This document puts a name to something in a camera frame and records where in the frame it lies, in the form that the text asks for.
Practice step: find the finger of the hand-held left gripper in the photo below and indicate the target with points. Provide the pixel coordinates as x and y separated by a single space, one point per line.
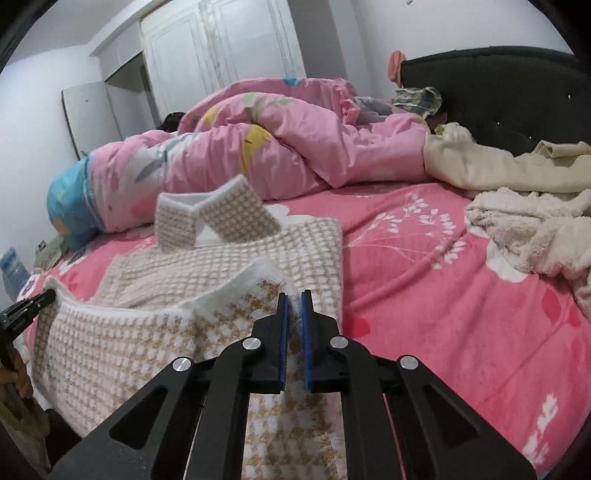
27 314

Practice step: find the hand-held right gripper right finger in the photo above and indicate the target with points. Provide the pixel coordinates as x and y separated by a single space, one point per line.
308 350

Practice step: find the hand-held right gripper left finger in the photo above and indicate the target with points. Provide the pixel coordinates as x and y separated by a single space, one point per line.
270 350

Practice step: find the beige houndstooth knit coat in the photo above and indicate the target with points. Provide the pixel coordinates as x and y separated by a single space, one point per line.
138 341

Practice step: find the person's left hand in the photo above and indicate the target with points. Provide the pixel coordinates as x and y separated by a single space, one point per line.
14 381

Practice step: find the green patterned cloth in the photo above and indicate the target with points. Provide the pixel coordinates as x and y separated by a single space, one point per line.
48 251

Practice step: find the pink printed bed blanket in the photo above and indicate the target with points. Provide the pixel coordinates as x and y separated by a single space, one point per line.
438 300

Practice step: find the pink floral duvet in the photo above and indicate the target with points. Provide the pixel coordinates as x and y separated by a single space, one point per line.
286 147

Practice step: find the white wardrobe door panel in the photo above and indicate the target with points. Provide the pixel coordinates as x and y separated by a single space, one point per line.
92 120

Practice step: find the dark cloth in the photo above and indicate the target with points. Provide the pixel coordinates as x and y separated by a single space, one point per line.
171 123

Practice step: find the cream fluffy garment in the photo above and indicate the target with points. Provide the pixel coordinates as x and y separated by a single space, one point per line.
531 230

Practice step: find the plaid cloth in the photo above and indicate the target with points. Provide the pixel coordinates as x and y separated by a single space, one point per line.
418 99

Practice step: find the orange cloth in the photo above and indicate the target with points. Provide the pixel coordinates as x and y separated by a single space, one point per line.
396 67

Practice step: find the white wardrobe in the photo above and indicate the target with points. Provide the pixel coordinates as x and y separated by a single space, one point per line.
221 55

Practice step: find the black padded headboard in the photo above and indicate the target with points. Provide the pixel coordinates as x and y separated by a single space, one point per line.
503 97

